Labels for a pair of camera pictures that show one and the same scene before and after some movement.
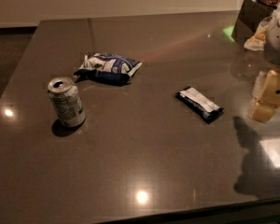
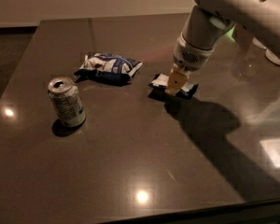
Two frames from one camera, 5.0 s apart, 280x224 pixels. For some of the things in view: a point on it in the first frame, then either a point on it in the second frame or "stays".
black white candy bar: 203,105 -> 161,82
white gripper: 278,42 -> 187,58
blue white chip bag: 106,68 stays
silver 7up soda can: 66,101 stays
